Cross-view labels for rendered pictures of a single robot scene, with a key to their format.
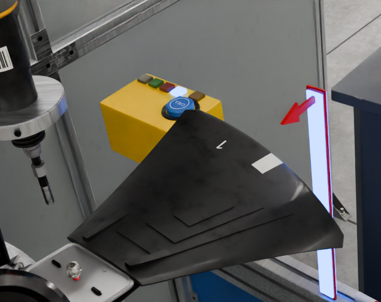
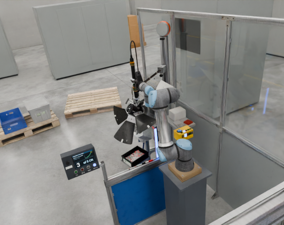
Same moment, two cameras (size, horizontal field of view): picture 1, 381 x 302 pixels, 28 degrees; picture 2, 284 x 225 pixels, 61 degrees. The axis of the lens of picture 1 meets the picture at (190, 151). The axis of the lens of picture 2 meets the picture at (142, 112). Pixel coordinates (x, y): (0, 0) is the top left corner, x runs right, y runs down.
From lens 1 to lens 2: 2.35 m
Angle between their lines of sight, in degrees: 86
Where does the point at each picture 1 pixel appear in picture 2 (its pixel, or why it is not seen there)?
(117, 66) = (232, 142)
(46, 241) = (211, 150)
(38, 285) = (132, 107)
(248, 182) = (145, 124)
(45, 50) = (221, 125)
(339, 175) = not seen: outside the picture
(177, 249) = (138, 118)
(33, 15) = (222, 119)
